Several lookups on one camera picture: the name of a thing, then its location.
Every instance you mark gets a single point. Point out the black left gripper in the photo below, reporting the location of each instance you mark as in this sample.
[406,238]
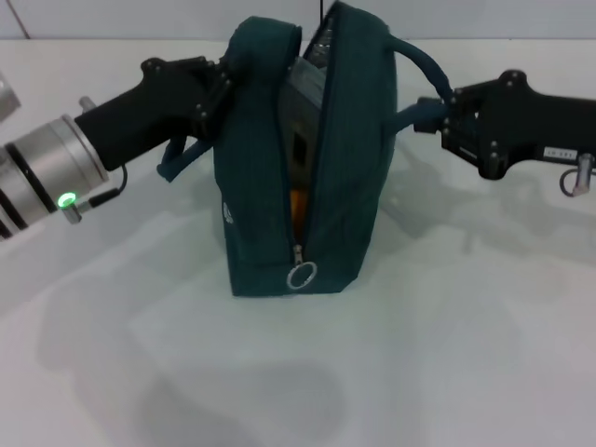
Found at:
[153,112]

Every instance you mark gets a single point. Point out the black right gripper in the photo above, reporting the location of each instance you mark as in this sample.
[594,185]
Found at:
[521,121]

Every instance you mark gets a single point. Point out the dark teal fabric bag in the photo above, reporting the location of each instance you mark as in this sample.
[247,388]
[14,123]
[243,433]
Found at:
[261,186]

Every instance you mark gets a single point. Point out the clear food container blue rim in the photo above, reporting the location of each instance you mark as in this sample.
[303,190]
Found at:
[307,84]

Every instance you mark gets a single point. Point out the orange pear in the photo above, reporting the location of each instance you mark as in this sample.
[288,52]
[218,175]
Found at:
[299,209]

